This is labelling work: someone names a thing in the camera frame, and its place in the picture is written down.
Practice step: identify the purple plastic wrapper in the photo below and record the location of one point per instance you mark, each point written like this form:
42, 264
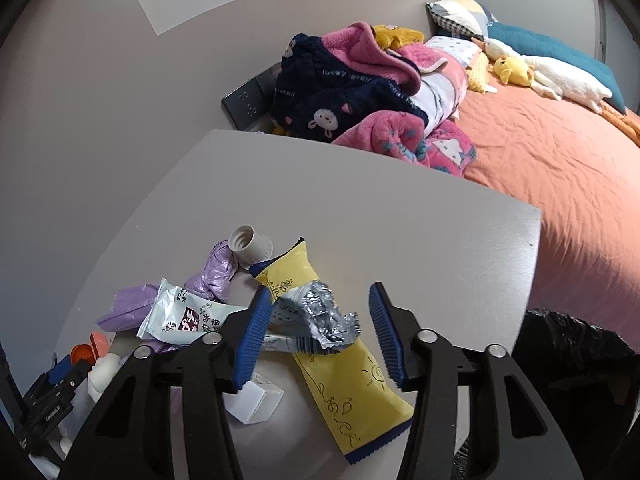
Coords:
127, 307

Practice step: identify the navy rabbit print fleece garment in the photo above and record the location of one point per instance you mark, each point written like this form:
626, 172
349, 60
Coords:
320, 100

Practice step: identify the white patterned small pillow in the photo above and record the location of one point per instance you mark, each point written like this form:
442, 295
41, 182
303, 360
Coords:
452, 50

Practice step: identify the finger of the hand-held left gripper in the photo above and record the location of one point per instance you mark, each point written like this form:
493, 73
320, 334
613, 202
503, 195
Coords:
60, 371

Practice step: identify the white goose plush toy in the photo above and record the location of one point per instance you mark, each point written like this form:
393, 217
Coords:
565, 77

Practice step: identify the black bin with liner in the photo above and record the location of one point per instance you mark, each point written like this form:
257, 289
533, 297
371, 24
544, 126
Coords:
565, 360

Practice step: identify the pink cat print blanket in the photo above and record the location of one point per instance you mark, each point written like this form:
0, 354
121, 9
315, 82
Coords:
430, 85

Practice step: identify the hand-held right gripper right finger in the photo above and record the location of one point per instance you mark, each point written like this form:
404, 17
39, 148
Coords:
387, 340

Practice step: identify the white cardboard box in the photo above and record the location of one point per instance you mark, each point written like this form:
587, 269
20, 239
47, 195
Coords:
252, 400

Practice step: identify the orange bed sheet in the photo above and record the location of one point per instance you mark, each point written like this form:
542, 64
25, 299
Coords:
555, 170

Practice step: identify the teal pillow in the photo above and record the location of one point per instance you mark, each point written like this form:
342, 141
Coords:
555, 52

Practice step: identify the white plastic bottle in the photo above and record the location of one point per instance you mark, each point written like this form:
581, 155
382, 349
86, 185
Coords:
102, 377

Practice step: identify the pale blue sachet packet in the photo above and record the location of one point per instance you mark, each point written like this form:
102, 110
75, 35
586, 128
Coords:
185, 312

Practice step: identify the purple plastic bag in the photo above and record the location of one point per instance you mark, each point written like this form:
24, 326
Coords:
217, 272

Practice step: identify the patchwork checked pillow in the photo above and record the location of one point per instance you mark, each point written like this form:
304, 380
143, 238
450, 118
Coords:
462, 15

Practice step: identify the silver foil wrapper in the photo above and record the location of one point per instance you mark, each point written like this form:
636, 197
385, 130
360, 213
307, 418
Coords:
322, 320

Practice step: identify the orange bottle cap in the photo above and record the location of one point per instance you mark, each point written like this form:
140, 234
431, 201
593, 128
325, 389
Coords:
82, 354

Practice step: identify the mustard yellow cloth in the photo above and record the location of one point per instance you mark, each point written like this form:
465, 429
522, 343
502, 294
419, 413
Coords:
397, 36

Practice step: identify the yellow snack packet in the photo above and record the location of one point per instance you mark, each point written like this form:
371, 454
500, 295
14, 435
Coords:
345, 395

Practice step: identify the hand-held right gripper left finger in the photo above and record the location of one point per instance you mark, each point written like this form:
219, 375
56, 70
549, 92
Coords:
252, 340

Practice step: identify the yellow dotted pillow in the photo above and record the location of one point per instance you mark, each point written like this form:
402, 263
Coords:
477, 77

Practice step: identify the dark wall socket panel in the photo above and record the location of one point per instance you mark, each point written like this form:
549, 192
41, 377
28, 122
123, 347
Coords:
247, 97

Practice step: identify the yellow duck plush toy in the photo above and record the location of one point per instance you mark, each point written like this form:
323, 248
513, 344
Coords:
515, 71

